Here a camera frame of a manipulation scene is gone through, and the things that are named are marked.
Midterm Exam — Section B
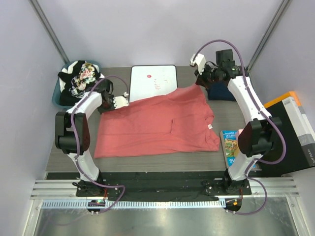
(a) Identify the red t shirt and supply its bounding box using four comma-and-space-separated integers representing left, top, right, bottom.
94, 85, 220, 159

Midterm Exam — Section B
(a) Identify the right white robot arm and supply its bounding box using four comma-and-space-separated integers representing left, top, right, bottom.
190, 49, 281, 195

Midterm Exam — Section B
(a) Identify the teal laundry basket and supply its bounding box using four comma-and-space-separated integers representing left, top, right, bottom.
51, 60, 101, 110

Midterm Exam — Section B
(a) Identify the folded navy t shirt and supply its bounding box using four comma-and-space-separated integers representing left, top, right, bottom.
207, 83, 236, 101

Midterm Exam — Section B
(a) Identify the blue illustrated book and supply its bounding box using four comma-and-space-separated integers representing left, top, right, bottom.
220, 129, 256, 170

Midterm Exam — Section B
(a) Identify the white board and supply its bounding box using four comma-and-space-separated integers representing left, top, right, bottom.
129, 65, 178, 102

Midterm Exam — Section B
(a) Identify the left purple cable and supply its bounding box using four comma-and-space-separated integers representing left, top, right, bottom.
70, 75, 130, 213

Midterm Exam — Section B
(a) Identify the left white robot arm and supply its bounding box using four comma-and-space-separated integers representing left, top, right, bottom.
55, 77, 115, 197

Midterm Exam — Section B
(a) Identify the purple cable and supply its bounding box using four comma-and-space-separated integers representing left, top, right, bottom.
191, 39, 287, 215
70, 75, 130, 213

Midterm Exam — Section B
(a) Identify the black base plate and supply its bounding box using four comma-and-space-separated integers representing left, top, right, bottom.
47, 171, 252, 202

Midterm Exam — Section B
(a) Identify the black floral t shirt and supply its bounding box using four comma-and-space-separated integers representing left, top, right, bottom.
58, 60, 104, 107

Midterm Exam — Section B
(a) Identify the left aluminium corner post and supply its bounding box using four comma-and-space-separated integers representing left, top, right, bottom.
29, 0, 70, 63

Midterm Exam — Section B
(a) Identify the aluminium corner post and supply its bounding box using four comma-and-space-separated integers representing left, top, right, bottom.
247, 0, 291, 72
29, 0, 70, 63

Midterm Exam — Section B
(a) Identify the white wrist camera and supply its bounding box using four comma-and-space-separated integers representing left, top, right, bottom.
189, 54, 206, 75
113, 92, 129, 110

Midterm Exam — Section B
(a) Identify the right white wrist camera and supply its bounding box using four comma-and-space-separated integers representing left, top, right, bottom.
189, 54, 206, 75

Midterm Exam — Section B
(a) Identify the right aluminium corner post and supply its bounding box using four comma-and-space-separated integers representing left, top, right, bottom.
247, 0, 291, 72

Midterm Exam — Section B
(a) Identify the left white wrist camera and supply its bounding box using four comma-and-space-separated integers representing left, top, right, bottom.
113, 92, 129, 110

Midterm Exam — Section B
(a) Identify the aluminium frame rail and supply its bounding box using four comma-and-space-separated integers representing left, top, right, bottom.
30, 178, 300, 209

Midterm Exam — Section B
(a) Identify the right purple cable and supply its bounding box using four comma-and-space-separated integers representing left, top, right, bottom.
191, 39, 287, 215

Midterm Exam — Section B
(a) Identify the black orange box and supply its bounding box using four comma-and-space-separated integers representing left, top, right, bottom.
259, 91, 315, 177

